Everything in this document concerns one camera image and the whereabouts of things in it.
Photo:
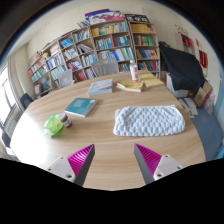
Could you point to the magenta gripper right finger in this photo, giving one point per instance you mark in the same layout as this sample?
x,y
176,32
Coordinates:
x,y
154,166

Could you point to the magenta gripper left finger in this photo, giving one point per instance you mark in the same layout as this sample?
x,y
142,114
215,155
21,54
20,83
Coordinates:
x,y
74,168

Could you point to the white textured towel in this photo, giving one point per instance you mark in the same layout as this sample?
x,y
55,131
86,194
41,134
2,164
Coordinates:
x,y
148,121

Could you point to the green plastic bag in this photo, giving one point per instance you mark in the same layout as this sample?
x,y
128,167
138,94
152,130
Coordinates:
x,y
53,125

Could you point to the teal book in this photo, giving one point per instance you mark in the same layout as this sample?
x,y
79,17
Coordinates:
x,y
81,106

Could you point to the white box on floor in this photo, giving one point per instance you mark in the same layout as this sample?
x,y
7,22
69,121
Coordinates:
x,y
177,92

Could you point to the yellow open book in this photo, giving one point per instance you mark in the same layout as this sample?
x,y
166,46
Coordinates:
x,y
130,86

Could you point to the dark blue chair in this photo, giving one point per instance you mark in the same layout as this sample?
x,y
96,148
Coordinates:
x,y
26,100

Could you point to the grey book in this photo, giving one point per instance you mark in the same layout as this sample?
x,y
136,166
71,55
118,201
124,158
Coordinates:
x,y
100,87

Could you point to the yellow notebook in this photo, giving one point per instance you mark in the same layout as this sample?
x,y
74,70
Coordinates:
x,y
150,80

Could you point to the grey chair left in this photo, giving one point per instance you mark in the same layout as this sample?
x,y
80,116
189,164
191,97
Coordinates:
x,y
65,79

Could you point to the cardboard box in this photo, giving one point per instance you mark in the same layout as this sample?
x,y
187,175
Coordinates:
x,y
203,94

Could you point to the black cloth covered object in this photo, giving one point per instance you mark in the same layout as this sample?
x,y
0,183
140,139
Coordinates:
x,y
183,67

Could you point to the white plastic bottle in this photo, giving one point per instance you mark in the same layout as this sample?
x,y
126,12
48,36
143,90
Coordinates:
x,y
134,71

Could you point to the grey mesh office chair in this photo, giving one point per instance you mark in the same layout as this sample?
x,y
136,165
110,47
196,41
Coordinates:
x,y
105,66

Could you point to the wooden bookshelf with books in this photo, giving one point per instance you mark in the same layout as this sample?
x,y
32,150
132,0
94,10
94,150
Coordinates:
x,y
77,50

